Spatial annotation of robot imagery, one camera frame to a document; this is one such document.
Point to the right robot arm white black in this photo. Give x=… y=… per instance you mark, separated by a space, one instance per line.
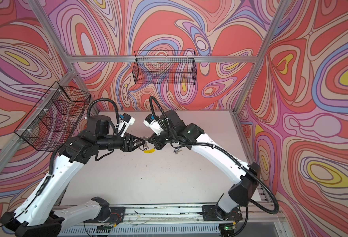
x=168 y=128

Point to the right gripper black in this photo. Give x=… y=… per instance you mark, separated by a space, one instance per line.
x=156 y=140

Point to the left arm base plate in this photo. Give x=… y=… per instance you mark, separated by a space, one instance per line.
x=114 y=215

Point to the black wire basket wall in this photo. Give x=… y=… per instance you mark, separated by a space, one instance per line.
x=168 y=67
x=54 y=118

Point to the black wire basket back wall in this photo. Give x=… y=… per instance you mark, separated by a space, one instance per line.
x=168 y=67

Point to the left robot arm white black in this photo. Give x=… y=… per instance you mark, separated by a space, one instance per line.
x=35 y=217

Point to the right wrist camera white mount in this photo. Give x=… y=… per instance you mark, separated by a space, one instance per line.
x=153 y=124

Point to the black wire basket left wall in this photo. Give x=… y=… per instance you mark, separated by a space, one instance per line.
x=54 y=118

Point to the metal keyring disc yellow handle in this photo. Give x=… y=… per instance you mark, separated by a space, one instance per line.
x=145 y=147

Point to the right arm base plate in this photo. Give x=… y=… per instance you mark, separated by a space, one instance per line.
x=215 y=213

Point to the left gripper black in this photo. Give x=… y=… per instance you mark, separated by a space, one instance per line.
x=128 y=144

